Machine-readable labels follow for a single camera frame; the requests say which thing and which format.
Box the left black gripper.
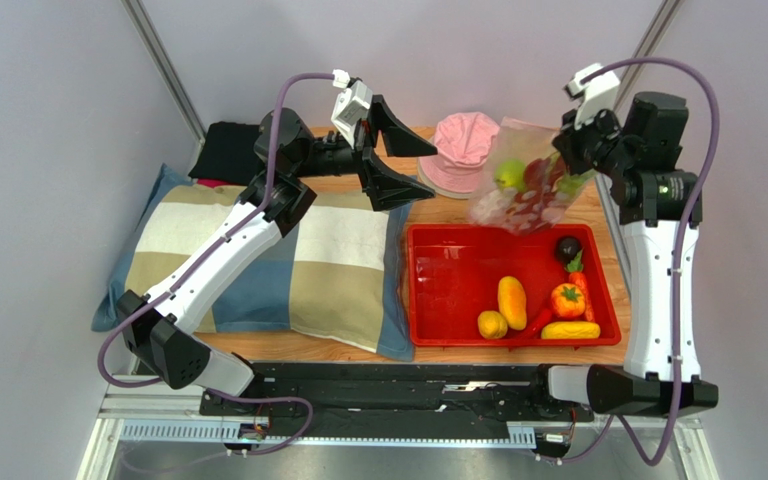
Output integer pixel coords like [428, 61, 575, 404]
[291, 97, 435, 212]

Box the red toy lobster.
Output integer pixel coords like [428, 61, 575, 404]
[497, 152, 561, 235]

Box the clear zip top bag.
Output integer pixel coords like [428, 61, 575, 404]
[466, 117, 596, 235]

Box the green toy apple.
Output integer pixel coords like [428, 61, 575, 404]
[493, 159, 528, 193]

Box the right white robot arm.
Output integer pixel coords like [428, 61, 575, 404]
[546, 92, 719, 418]

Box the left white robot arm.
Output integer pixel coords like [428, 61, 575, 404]
[113, 94, 437, 397]

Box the pink bucket hat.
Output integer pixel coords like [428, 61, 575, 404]
[417, 112, 500, 200]

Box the dark purple toy fruit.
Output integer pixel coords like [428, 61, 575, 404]
[554, 236, 582, 265]

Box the plaid patchwork pillow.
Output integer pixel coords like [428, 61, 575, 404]
[91, 166, 414, 361]

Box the red plastic tray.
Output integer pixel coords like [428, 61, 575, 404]
[406, 224, 622, 348]

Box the toy carrot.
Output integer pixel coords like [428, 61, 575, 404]
[565, 250, 596, 323]

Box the orange toy tomato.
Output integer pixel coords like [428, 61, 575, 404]
[549, 283, 586, 320]

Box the black folded cloth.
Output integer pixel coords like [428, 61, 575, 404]
[188, 122, 265, 185]

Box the orange toy mango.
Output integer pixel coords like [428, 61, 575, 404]
[497, 276, 528, 331]

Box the yellow toy lemon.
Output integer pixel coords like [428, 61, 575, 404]
[477, 311, 509, 340]

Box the yellow toy banana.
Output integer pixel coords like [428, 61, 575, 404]
[540, 321, 601, 340]

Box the red toy chili pepper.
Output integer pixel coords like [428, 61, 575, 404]
[517, 308, 554, 340]

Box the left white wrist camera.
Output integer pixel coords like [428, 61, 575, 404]
[330, 69, 373, 149]

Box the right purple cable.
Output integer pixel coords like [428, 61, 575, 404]
[576, 55, 721, 467]

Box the purple cable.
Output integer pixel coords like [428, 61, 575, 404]
[576, 55, 721, 467]
[96, 71, 352, 457]

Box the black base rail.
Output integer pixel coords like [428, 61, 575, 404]
[117, 359, 595, 461]

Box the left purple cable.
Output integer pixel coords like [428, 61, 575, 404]
[96, 71, 352, 457]

